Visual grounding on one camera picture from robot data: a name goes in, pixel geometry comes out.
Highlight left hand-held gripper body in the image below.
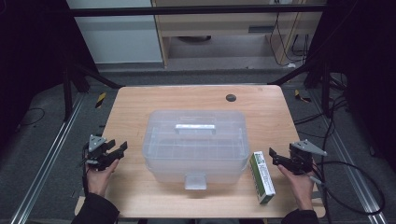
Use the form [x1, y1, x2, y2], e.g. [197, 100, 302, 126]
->
[82, 133, 120, 172]

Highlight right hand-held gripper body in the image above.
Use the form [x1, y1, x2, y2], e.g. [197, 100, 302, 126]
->
[288, 138, 329, 176]

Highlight green and white carton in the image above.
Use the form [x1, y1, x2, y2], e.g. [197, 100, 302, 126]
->
[248, 150, 276, 205]

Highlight clear plastic storage box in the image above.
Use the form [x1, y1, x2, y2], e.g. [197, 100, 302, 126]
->
[142, 109, 250, 191]

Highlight person's left hand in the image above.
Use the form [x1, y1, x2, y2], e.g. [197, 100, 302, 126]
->
[85, 158, 120, 198]

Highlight person's right hand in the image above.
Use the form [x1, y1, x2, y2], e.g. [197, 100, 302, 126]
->
[277, 163, 316, 212]

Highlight yellow black floor tape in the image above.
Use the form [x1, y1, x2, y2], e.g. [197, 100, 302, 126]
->
[94, 91, 107, 109]
[293, 89, 313, 104]

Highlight black metal stand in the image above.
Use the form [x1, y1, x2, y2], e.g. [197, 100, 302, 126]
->
[61, 60, 124, 123]
[267, 57, 333, 119]

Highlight white cabinet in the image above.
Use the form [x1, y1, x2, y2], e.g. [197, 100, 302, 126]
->
[65, 0, 164, 65]

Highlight black curtain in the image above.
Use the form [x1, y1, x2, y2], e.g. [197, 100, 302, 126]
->
[306, 0, 396, 174]
[0, 0, 98, 152]

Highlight light wooden desk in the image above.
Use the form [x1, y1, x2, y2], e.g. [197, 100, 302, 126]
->
[151, 0, 328, 68]

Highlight black horizontal metal bar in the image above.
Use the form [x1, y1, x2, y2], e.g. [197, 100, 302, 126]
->
[69, 4, 327, 18]

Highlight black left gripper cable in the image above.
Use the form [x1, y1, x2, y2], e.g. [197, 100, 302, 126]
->
[81, 145, 91, 198]

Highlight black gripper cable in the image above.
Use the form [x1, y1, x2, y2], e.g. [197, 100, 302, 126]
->
[81, 145, 91, 198]
[306, 160, 387, 224]

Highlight aluminium floor rail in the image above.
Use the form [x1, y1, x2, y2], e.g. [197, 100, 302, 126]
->
[8, 92, 87, 224]
[307, 89, 389, 224]

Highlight black floor cables bundle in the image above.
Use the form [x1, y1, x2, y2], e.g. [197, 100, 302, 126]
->
[293, 71, 350, 142]

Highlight thin black floor cable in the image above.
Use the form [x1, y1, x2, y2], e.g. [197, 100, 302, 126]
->
[18, 106, 47, 127]

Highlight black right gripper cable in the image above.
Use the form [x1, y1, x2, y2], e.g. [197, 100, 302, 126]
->
[306, 160, 387, 224]

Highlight black cables under desk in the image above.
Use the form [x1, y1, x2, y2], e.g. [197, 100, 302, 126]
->
[268, 11, 313, 68]

